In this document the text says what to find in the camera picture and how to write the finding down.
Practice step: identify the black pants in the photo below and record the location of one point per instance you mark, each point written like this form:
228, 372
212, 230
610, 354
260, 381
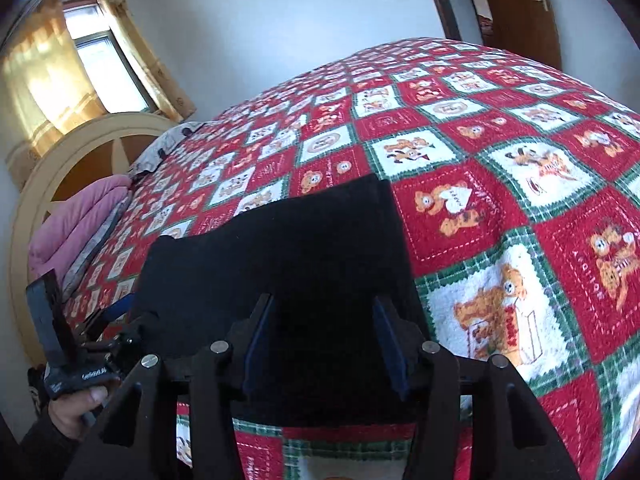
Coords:
324, 258

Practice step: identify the cream wooden headboard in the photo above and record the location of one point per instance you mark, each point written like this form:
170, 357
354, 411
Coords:
98, 148

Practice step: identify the brown wooden door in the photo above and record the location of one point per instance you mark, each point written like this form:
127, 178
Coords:
527, 28

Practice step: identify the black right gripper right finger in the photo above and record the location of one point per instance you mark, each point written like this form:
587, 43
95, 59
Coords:
512, 435

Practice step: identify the pink folded quilt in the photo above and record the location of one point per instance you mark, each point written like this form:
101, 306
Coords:
65, 233

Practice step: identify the grey patterned folded blanket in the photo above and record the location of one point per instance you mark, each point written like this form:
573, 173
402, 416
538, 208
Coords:
77, 270

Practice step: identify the red patchwork teddy bedspread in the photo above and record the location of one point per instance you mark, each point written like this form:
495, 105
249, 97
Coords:
518, 186

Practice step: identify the window with yellow curtain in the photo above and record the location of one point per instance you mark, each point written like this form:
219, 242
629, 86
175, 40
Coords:
71, 61

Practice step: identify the person left hand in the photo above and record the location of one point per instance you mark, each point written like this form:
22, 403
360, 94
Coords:
67, 412

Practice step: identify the grey floral pillow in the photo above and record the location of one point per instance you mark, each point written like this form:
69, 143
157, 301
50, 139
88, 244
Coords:
161, 147

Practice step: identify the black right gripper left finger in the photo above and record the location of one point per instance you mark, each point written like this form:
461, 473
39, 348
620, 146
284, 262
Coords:
135, 436

